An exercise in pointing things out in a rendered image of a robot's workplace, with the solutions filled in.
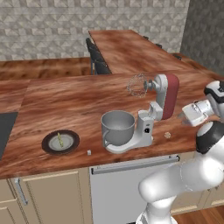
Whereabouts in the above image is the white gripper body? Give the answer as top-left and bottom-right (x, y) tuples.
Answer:
(181, 101), (210, 128)

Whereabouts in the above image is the red and white stand mixer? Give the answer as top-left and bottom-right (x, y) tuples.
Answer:
(104, 73), (180, 155)

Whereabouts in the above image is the grey metal mixer bowl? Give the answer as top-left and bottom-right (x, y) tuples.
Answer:
(101, 109), (137, 148)

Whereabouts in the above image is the yellow butter stick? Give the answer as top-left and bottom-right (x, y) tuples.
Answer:
(57, 132), (65, 148)

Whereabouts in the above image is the white dishwasher door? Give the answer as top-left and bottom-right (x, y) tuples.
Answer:
(88, 154), (182, 224)

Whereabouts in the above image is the dark brown round plate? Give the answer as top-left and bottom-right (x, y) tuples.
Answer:
(41, 129), (81, 156)

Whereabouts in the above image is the black hob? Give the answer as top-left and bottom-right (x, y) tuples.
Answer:
(0, 112), (19, 162)

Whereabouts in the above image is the beige drawer front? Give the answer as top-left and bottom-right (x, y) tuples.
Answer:
(0, 179), (16, 205)

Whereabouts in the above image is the silver dishwasher handle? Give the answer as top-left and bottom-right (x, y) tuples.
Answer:
(90, 155), (181, 176)

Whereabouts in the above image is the silver cupboard handle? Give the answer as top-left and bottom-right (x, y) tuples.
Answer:
(14, 177), (30, 207)

